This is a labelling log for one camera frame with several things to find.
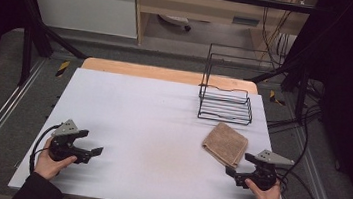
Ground hanging black cables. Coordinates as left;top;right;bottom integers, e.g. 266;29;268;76
256;5;297;72

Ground white cabinet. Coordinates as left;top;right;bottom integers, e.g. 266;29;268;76
23;0;143;40

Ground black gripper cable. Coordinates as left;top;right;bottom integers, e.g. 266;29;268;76
27;121;63;178
270;100;331;199

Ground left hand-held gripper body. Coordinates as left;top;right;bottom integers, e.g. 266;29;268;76
47;117;96;166

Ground office chair base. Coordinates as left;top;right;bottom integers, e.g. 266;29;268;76
155;13;194;33

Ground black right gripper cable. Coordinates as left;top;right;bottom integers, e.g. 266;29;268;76
270;100;331;199

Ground yellow black floor tape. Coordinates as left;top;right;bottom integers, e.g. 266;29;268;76
54;59;71;79
268;89;288;107

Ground black metal stand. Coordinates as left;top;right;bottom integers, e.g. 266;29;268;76
242;47;316;126
0;0;95;94

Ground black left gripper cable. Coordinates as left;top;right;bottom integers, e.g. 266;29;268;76
27;121;63;178

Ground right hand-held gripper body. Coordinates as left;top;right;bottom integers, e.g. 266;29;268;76
234;146;296;195

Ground light wooden desk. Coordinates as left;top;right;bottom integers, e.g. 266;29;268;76
127;0;321;66

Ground person's left hand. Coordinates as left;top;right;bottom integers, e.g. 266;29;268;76
33;135;80;185

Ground beige towel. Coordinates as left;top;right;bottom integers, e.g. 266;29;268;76
199;120;252;171

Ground black wire rack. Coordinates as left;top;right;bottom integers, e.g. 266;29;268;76
194;41;281;129

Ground person's right hand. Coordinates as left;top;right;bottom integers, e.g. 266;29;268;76
242;177;283;199

